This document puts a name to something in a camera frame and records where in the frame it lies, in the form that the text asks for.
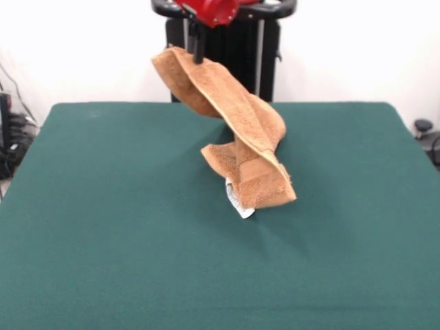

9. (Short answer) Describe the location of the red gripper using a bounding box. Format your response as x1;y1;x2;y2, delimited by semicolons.
171;0;240;65

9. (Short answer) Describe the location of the orange terry towel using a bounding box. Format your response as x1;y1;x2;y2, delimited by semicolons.
151;47;297;220

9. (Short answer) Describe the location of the dark green table cloth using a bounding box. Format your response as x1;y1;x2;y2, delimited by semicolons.
0;101;440;330

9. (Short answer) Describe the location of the black office chair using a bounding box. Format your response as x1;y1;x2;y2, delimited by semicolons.
413;118;440;163

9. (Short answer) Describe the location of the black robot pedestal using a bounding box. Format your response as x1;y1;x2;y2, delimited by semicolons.
150;0;296;103

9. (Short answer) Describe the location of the black electronics with cables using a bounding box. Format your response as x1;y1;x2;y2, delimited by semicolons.
0;61;41;182

